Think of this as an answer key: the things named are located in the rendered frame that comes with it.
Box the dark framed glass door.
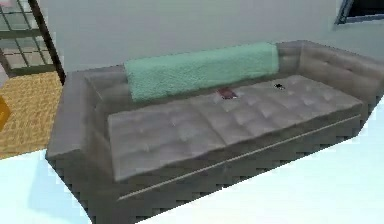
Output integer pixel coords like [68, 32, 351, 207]
[0, 0, 67, 86]

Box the grey tufted sofa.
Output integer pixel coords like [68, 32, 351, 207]
[45, 39, 384, 224]

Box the dark red small book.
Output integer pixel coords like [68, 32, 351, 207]
[217, 87, 238, 100]

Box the green blanket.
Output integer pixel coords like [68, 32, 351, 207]
[123, 42, 280, 103]

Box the dark framed window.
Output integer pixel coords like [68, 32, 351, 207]
[334, 0, 384, 26]

